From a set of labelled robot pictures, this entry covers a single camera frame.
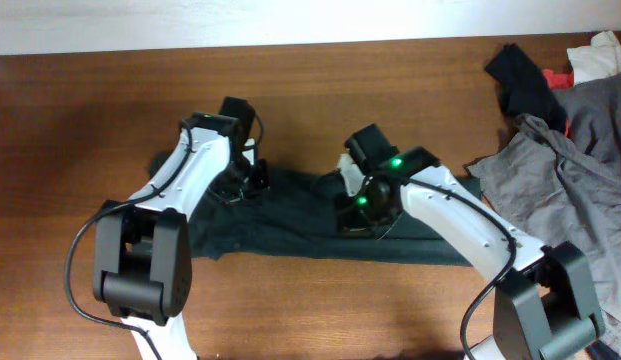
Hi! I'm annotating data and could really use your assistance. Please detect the white garment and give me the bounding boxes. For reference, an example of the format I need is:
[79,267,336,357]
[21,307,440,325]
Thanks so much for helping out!
[566,31,621,85]

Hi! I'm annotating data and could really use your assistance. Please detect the grey garment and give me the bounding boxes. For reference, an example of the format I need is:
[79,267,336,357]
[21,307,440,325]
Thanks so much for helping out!
[465,68,621,359]

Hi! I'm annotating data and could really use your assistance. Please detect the black Nike t-shirt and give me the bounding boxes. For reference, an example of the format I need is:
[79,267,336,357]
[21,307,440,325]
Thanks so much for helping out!
[188,168,468,266]

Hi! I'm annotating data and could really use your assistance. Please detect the red garment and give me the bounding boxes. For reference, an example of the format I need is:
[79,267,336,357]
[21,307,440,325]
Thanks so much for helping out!
[541,68,575,139]

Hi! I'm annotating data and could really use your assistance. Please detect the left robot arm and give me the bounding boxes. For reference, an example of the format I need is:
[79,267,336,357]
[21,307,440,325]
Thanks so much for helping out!
[93,110,264,359]

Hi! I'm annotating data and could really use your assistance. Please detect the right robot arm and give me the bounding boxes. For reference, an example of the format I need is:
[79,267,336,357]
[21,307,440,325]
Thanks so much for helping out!
[337,147,605,360]

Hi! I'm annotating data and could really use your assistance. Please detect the black garment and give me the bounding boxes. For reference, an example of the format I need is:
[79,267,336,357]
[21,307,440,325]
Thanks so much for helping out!
[485,43,568,133]

